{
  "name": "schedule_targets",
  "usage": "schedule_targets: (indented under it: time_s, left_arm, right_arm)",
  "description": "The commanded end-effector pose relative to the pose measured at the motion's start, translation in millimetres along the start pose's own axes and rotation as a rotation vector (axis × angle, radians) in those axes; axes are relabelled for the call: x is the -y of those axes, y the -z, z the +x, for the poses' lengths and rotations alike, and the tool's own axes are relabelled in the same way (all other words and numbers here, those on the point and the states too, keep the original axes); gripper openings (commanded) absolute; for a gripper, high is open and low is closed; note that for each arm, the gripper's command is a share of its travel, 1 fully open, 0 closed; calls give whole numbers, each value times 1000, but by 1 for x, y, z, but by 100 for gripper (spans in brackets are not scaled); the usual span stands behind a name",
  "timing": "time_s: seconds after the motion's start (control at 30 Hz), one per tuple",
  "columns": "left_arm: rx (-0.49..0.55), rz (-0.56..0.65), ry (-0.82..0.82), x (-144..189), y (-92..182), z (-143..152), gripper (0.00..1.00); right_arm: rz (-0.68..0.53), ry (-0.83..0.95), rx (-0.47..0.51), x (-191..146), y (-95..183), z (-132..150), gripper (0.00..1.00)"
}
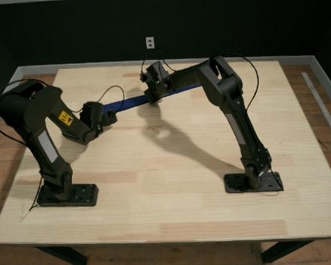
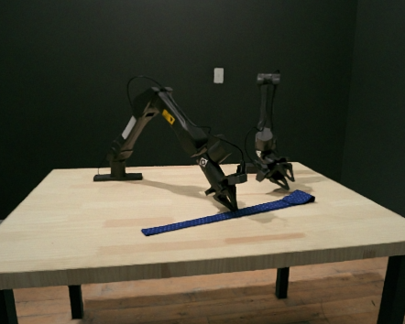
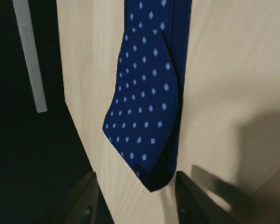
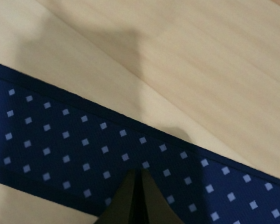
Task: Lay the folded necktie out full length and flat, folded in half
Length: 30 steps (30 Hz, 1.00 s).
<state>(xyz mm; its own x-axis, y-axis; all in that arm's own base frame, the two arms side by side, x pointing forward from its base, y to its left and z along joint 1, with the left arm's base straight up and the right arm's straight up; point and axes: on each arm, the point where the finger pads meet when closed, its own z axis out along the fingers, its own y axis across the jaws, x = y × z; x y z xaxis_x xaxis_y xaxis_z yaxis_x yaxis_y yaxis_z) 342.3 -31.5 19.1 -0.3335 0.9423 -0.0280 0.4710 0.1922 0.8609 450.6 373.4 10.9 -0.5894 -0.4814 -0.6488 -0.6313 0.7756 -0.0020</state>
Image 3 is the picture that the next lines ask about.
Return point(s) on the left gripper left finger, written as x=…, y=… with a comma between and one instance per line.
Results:
x=80, y=201

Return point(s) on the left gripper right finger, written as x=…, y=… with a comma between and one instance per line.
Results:
x=195, y=206

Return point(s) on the dark blue necktie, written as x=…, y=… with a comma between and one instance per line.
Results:
x=149, y=88

